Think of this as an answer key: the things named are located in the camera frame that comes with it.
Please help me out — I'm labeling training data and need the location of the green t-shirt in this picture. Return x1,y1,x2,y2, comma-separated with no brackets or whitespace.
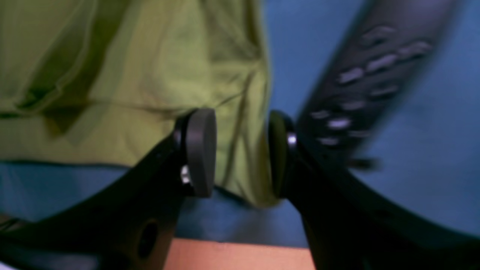
0,0,278,207

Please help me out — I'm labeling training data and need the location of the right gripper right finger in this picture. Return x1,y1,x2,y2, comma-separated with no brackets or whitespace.
268,110,479,270

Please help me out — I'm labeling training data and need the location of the black remote control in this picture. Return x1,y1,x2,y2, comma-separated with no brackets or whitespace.
297,0,461,167

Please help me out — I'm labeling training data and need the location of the blue tablecloth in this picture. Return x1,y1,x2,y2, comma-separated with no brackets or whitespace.
1,0,479,248

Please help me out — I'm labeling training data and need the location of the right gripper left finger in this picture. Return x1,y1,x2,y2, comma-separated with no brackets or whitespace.
1,108,217,270

